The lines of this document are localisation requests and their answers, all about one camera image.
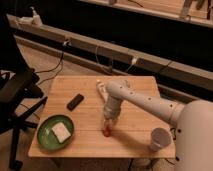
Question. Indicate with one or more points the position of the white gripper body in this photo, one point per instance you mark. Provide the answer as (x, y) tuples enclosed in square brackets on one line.
[(112, 108)]

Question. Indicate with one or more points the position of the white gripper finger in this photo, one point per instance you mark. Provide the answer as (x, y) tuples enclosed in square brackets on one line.
[(106, 124), (112, 123)]

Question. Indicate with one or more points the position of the orange red pepper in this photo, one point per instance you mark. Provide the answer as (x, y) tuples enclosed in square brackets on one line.
[(107, 132)]

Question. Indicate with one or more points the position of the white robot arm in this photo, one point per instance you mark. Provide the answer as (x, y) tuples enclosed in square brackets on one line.
[(193, 123)]

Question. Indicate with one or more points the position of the white tube bottle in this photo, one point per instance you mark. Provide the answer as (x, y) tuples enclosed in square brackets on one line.
[(100, 86)]

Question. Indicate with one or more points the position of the black rectangular remote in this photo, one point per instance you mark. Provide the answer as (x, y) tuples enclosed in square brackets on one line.
[(75, 102)]

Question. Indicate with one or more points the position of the wooden table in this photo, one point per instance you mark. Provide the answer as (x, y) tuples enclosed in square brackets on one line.
[(130, 137)]

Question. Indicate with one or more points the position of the white sponge block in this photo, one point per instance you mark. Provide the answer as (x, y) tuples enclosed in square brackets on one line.
[(61, 132)]

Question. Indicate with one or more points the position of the green plate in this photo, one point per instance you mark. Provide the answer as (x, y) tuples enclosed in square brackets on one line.
[(45, 136)]

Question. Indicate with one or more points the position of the long wooden beam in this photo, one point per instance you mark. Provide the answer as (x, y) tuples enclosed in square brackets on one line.
[(171, 69)]

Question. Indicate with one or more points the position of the black office chair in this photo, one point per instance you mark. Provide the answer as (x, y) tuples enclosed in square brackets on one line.
[(17, 82)]

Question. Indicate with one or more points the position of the white spray bottle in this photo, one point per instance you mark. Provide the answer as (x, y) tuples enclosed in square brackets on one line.
[(35, 19)]

